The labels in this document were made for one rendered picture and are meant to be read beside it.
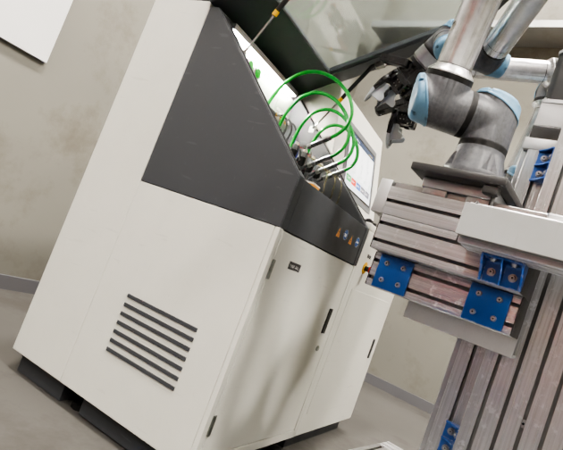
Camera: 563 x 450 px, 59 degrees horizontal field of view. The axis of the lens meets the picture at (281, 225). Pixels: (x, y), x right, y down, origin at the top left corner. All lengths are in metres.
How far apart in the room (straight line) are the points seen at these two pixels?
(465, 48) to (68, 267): 1.43
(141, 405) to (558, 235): 1.20
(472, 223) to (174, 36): 1.29
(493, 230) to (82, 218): 1.39
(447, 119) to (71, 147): 2.41
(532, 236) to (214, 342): 0.88
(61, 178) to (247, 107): 1.83
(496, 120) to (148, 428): 1.26
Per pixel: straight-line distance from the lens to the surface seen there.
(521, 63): 1.90
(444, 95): 1.27
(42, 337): 1.96
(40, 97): 3.12
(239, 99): 1.64
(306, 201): 1.51
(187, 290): 1.54
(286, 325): 1.66
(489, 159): 1.27
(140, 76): 1.97
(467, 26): 1.31
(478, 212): 1.07
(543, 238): 1.04
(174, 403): 1.55
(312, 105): 2.36
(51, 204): 3.23
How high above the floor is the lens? 0.70
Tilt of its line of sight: 4 degrees up
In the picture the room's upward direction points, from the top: 21 degrees clockwise
